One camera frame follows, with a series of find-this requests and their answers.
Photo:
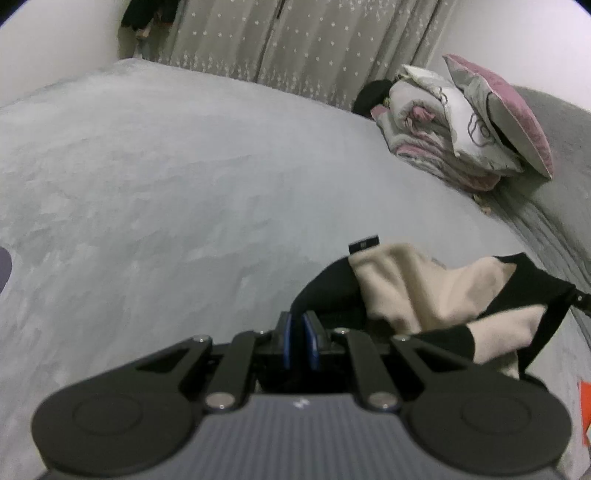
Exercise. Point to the white printed pillow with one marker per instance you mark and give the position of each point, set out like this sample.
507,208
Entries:
475,134

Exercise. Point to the pink and grey cushion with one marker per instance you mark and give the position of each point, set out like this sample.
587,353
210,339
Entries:
508,110

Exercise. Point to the cream and black raglan shirt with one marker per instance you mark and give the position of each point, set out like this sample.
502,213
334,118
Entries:
401,286

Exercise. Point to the black hanging garment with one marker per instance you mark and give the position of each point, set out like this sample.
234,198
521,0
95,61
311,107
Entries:
147,14

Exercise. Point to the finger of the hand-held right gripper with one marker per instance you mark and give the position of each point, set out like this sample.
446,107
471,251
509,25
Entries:
583,302

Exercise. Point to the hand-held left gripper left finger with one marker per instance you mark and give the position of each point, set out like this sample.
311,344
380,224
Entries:
287,344

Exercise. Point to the grey quilted headboard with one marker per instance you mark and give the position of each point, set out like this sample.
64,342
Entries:
558,184

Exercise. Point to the orange book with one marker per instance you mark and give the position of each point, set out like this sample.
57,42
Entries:
586,406

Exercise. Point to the folded grey and pink quilt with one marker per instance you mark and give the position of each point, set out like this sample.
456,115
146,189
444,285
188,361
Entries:
415,138

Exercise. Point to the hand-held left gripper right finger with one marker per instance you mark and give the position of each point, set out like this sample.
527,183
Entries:
311,344

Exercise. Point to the dark purple object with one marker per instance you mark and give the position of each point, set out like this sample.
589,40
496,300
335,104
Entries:
3,270

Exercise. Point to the dark cloth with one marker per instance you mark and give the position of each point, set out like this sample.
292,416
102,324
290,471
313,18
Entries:
369,97

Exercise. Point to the grey star-patterned curtain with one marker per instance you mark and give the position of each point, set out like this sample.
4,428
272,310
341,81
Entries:
300,41

